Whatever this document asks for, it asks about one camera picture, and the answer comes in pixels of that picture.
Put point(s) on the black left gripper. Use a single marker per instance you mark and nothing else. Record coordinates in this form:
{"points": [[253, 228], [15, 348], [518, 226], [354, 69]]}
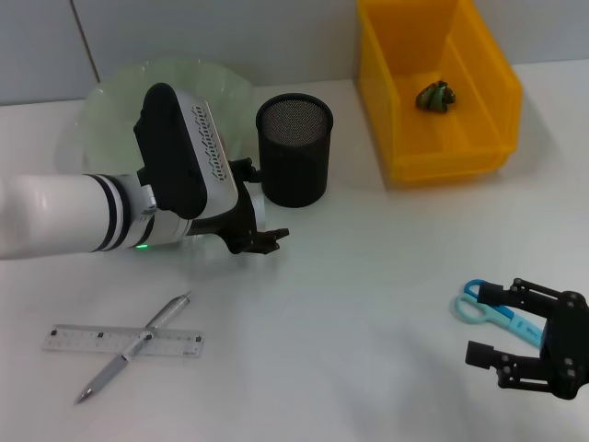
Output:
{"points": [[239, 221]]}

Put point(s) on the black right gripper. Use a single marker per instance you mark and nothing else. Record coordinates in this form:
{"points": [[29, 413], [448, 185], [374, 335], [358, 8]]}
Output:
{"points": [[568, 345]]}

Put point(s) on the blue scissors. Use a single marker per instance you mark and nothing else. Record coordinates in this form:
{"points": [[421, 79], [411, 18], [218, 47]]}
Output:
{"points": [[522, 326]]}

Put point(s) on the green plastic wrapper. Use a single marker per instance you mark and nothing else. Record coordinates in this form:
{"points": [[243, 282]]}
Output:
{"points": [[435, 96]]}

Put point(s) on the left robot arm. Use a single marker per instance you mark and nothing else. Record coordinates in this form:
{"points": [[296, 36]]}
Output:
{"points": [[50, 212]]}

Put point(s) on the black mesh pen holder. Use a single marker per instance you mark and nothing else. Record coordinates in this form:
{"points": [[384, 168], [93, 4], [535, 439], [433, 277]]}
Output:
{"points": [[294, 175]]}

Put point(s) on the silver ballpoint pen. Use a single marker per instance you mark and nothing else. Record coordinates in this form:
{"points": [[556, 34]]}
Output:
{"points": [[161, 317]]}

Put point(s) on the translucent green fruit plate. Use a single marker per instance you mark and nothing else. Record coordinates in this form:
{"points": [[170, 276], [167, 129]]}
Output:
{"points": [[110, 101]]}

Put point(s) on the clear plastic ruler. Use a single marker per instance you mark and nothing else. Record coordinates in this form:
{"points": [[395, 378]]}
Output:
{"points": [[83, 340]]}

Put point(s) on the yellow plastic bin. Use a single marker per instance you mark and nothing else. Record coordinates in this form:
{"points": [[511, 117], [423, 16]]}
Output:
{"points": [[460, 138]]}

